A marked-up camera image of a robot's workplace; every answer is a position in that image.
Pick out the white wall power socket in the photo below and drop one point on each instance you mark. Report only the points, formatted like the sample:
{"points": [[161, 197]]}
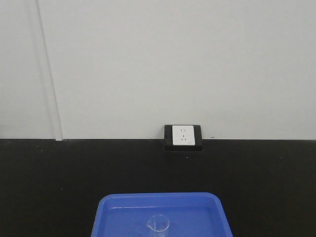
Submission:
{"points": [[183, 135]]}

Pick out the blue plastic tray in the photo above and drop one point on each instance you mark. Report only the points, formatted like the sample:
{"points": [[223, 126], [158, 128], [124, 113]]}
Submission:
{"points": [[190, 215]]}

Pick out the clear glass beaker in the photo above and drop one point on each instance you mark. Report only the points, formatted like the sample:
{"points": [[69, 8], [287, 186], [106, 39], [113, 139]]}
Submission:
{"points": [[158, 226]]}

